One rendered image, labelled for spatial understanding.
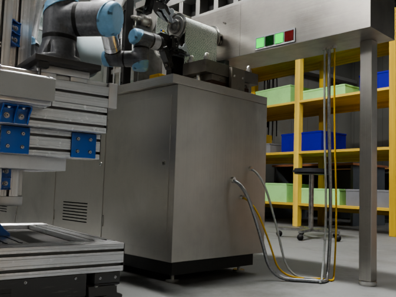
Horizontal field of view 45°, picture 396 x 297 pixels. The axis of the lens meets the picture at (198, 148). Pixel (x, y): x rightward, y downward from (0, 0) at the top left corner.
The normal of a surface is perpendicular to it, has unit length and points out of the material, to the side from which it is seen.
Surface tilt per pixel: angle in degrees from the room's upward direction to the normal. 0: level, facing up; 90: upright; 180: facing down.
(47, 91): 90
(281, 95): 90
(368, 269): 90
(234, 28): 90
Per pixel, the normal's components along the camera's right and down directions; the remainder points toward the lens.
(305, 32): -0.71, -0.08
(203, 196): 0.70, -0.04
